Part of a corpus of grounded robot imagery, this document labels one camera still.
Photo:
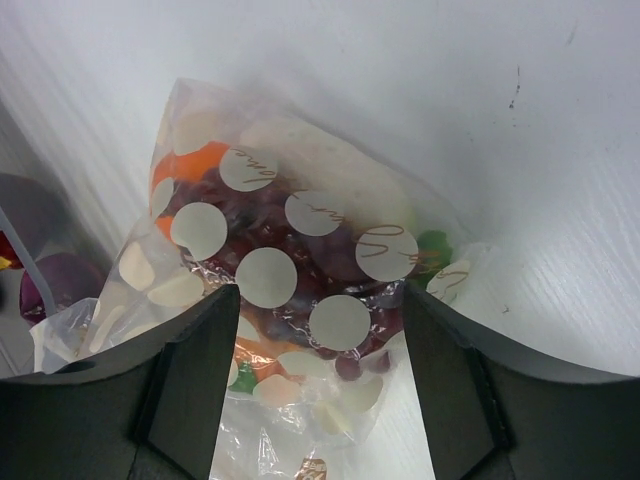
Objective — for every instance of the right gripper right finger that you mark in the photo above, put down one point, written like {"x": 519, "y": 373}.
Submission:
{"x": 493, "y": 408}

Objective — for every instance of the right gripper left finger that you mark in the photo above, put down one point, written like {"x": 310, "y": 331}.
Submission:
{"x": 148, "y": 408}

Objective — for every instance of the fake purple onion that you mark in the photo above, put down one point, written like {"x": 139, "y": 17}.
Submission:
{"x": 69, "y": 277}

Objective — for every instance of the clear zip top bag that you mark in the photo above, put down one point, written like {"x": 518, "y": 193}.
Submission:
{"x": 277, "y": 429}

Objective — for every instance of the fake green leaf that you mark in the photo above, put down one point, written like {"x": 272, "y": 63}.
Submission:
{"x": 434, "y": 248}

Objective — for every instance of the fake purple grapes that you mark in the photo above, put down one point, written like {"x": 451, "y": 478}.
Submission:
{"x": 307, "y": 299}

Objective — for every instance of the fake orange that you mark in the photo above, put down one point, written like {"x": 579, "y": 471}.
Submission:
{"x": 186, "y": 171}

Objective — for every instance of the fake white radish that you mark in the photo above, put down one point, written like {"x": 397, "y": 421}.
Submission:
{"x": 371, "y": 192}

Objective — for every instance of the grey transparent plastic container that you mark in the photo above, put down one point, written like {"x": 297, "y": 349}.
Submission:
{"x": 19, "y": 158}

